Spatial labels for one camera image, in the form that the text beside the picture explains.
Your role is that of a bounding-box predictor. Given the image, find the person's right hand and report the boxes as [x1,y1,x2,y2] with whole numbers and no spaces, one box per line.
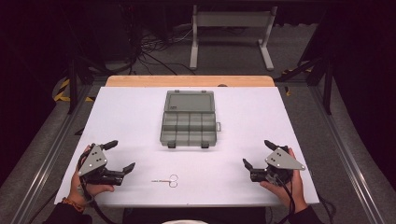
[260,147,309,215]

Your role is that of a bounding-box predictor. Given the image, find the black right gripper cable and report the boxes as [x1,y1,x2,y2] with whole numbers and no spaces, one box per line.
[270,174,297,224]

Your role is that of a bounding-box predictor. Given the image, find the white metal stand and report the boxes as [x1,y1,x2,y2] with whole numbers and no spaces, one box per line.
[189,4,278,72]

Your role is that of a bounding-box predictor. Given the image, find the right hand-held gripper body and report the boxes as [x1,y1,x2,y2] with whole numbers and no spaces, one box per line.
[249,144,306,187]

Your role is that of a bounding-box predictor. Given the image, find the orange beaded bracelet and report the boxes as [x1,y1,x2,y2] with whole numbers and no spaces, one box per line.
[61,196,86,215]

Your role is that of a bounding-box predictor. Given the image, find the grey plastic compartment box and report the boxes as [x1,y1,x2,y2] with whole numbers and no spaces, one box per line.
[159,90,222,149]

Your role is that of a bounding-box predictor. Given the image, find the aluminium floor rail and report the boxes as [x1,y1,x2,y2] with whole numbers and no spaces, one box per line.
[310,85,388,224]
[8,83,96,224]

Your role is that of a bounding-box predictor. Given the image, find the small silver scissors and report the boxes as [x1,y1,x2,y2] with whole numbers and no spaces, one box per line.
[150,174,179,189]

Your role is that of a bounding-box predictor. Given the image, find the black metal stand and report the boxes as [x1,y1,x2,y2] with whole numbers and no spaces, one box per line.
[65,52,108,115]
[274,54,334,116]

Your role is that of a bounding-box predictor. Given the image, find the black floor cables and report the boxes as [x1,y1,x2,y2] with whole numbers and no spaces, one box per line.
[130,26,198,77]

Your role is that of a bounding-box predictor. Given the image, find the yellow black hazard tape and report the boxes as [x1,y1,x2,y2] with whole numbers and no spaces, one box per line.
[281,60,314,77]
[53,77,95,103]

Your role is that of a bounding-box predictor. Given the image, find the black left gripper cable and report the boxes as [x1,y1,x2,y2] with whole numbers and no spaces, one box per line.
[77,152,118,224]

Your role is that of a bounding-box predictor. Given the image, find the person's left hand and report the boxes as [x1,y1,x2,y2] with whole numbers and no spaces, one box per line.
[67,145,116,208]

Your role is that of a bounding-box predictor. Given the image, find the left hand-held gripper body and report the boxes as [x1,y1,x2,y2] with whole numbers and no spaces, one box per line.
[77,143,125,187]

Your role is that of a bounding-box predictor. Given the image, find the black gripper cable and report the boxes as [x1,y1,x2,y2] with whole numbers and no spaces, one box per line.
[270,174,297,224]
[77,152,118,224]

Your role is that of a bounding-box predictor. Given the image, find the thin black cable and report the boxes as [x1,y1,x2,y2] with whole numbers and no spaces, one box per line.
[317,193,338,224]

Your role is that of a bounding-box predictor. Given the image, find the wooden table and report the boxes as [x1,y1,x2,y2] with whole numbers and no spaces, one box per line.
[105,75,276,89]

